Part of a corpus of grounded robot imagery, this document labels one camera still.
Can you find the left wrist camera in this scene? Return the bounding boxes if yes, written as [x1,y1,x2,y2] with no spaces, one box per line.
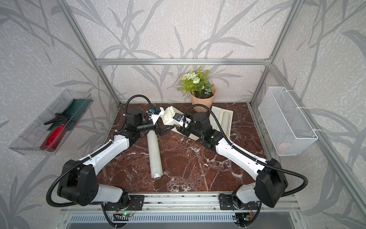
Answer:
[146,107,165,125]

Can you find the potted artificial flower plant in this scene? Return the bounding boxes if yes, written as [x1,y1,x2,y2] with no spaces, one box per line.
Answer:
[178,67,216,108]

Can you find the long plastic wrap roll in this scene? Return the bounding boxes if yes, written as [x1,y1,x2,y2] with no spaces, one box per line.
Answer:
[147,131,163,180]

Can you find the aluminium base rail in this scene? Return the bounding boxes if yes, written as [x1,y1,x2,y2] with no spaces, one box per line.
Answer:
[55,192,303,229]

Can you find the red spray bottle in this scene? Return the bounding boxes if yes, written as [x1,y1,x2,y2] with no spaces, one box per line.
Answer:
[40,113,70,152]

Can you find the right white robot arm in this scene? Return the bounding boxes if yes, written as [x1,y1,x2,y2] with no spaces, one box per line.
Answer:
[173,112,288,209]

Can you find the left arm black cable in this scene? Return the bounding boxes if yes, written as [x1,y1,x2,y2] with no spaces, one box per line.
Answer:
[45,94,153,228]

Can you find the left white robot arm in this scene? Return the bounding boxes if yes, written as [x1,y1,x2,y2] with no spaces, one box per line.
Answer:
[46,107,173,208]

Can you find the clear plastic wall tray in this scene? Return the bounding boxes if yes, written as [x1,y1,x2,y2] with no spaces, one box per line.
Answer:
[9,89,93,156]

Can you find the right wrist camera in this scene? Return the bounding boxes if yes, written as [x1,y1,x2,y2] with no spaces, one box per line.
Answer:
[173,113,191,128]

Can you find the cream wrap dispenser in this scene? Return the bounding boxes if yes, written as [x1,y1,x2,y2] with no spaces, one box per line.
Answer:
[211,106,234,138]
[161,105,201,141]

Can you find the pink item in basket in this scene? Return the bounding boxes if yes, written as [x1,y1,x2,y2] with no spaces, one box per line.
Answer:
[277,143,291,154]

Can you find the green cloth in tray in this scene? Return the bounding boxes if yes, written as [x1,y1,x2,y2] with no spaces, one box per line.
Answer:
[48,99,93,131]

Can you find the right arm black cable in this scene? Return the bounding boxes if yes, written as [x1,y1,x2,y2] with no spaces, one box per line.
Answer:
[184,104,309,227]

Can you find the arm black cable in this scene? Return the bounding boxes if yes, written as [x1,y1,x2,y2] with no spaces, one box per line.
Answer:
[184,104,309,227]
[45,94,153,228]

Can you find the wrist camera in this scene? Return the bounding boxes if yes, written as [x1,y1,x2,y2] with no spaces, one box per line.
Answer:
[146,107,165,125]
[173,113,191,128]

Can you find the white wire mesh basket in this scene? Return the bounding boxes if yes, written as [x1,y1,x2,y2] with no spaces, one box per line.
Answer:
[259,86,318,156]

